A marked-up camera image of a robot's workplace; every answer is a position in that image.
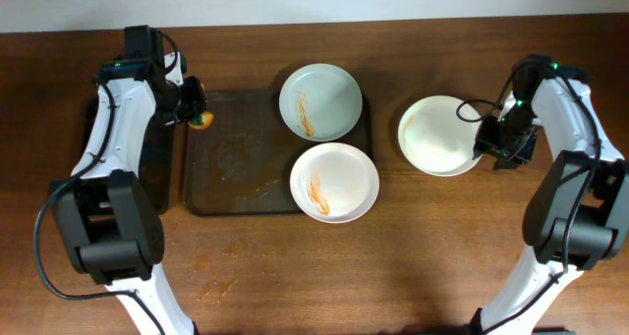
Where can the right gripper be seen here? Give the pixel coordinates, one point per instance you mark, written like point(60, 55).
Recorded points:
point(498, 146)

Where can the brown plastic serving tray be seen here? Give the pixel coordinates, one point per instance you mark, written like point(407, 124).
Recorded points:
point(241, 164)

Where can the white plate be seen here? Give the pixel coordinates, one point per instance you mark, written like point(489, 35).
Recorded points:
point(438, 139)
point(334, 183)

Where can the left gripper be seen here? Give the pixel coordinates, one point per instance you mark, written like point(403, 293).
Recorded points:
point(195, 104)

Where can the green and yellow sponge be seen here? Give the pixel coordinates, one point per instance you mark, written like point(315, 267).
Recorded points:
point(202, 122)

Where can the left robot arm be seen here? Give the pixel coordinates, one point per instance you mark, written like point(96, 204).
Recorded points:
point(109, 226)

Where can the black rectangular tray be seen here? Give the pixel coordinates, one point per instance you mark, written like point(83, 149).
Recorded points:
point(132, 139)

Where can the pale grey plate top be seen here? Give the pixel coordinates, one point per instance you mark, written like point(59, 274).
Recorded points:
point(320, 102)

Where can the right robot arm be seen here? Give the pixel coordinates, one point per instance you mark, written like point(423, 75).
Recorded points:
point(578, 215)

